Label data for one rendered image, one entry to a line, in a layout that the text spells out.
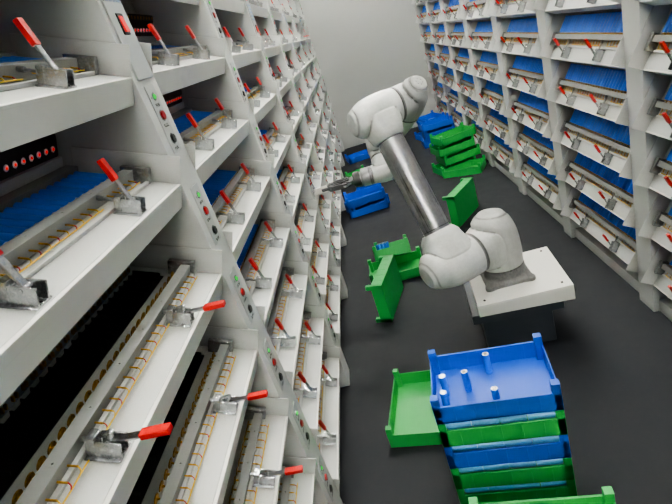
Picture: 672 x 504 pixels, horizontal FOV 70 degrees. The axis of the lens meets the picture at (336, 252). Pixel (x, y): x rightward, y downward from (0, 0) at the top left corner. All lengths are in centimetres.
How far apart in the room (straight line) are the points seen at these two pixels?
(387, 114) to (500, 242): 60
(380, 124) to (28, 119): 130
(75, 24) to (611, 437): 163
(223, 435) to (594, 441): 113
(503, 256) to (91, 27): 143
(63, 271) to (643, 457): 147
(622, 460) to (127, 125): 147
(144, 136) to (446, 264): 112
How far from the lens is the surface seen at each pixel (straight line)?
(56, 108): 70
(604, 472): 161
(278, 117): 229
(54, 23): 96
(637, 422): 173
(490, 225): 179
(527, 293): 183
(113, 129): 94
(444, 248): 171
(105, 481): 61
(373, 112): 177
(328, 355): 192
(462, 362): 143
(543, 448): 139
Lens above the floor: 125
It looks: 23 degrees down
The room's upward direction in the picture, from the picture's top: 19 degrees counter-clockwise
